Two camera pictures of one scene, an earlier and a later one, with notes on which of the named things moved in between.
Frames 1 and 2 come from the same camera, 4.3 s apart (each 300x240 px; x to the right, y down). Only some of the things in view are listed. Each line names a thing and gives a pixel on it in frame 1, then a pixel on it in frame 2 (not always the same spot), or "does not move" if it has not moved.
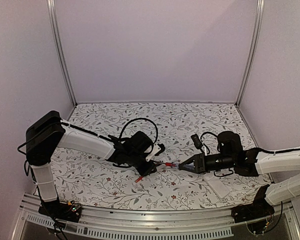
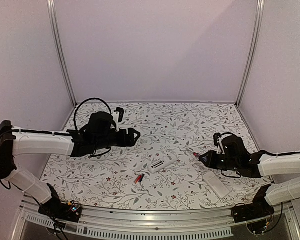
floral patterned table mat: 96,184 does not move
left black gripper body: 134,163 to 103,142
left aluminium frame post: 51,13 does not move
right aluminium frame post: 255,35 does not move
